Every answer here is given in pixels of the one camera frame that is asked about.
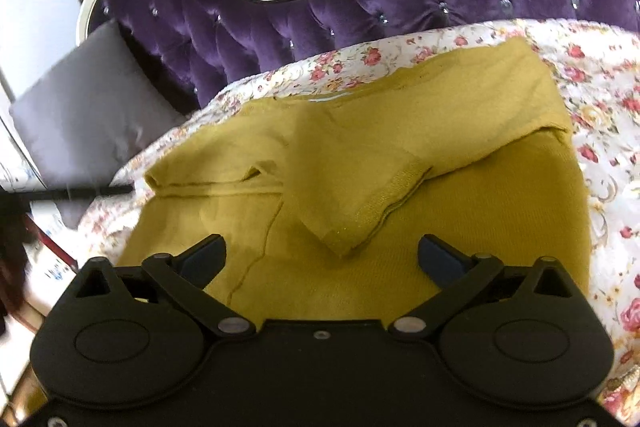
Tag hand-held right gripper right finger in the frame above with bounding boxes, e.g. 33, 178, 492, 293
389, 234, 571, 342

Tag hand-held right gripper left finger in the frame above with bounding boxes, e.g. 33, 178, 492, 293
75, 234, 256, 340

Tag mustard yellow knit sweater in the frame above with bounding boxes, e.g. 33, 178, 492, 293
116, 38, 592, 323

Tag thin black rod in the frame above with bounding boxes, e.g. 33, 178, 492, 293
0, 186, 136, 202

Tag grey pillow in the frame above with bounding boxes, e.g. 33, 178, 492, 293
9, 19, 188, 230

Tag floral bedspread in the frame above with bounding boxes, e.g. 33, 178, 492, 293
77, 18, 640, 427

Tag white wardrobe door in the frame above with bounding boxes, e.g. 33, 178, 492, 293
0, 0, 87, 100

